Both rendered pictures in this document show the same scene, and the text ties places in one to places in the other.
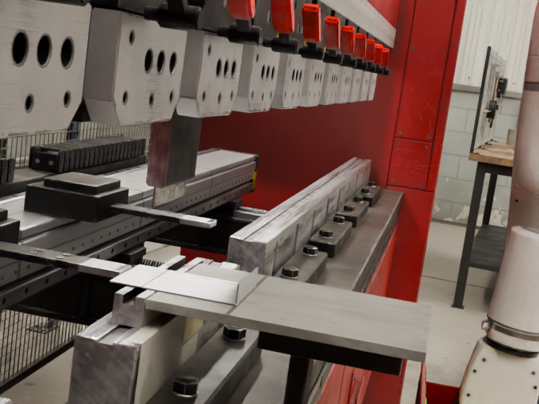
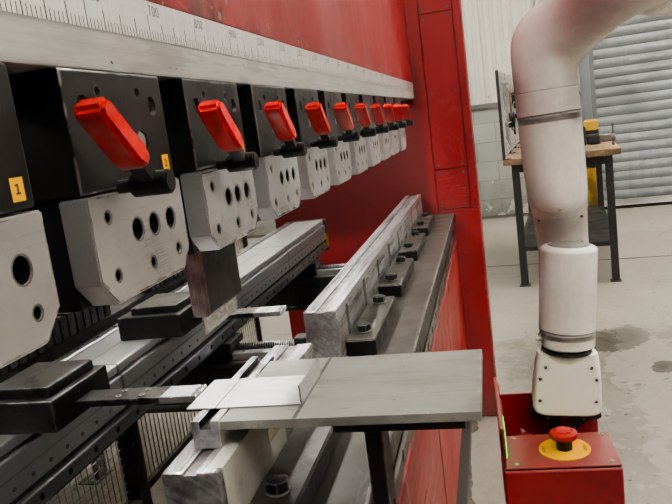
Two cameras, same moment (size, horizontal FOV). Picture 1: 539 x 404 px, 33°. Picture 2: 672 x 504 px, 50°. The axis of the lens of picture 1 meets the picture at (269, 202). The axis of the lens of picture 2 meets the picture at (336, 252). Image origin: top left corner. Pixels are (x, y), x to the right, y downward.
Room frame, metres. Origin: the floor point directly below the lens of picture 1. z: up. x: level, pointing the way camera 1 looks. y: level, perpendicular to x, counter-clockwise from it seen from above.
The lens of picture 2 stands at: (0.13, -0.07, 1.28)
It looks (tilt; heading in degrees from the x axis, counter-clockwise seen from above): 10 degrees down; 2
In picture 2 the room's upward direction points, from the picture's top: 7 degrees counter-clockwise
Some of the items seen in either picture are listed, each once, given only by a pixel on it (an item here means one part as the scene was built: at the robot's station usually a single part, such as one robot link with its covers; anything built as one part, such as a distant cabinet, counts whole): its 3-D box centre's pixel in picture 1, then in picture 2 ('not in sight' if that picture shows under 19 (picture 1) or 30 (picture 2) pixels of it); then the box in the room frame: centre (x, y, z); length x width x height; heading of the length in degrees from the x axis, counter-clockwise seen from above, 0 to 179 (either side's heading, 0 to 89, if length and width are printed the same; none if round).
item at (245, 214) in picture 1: (180, 217); (274, 287); (2.31, 0.23, 0.81); 0.64 x 0.08 x 0.14; 79
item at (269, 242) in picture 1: (324, 203); (386, 246); (2.15, -0.13, 0.92); 1.67 x 0.06 x 0.10; 169
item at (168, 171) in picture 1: (174, 155); (215, 280); (0.91, 0.10, 1.13); 0.10 x 0.02 x 0.10; 169
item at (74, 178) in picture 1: (127, 203); (207, 310); (1.27, 0.20, 1.01); 0.26 x 0.12 x 0.05; 79
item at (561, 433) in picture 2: not in sight; (564, 441); (1.11, -0.32, 0.79); 0.04 x 0.04 x 0.04
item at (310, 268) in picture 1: (299, 273); (373, 323); (1.49, -0.07, 0.89); 0.30 x 0.05 x 0.03; 169
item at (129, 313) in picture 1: (161, 288); (238, 397); (0.92, 0.10, 0.99); 0.20 x 0.03 x 0.03; 169
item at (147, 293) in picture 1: (162, 296); (238, 407); (0.89, 0.10, 0.99); 0.14 x 0.01 x 0.03; 169
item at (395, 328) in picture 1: (297, 307); (360, 386); (0.88, -0.04, 1.00); 0.26 x 0.18 x 0.01; 79
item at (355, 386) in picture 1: (358, 378); not in sight; (1.89, -0.24, 0.59); 0.15 x 0.02 x 0.07; 169
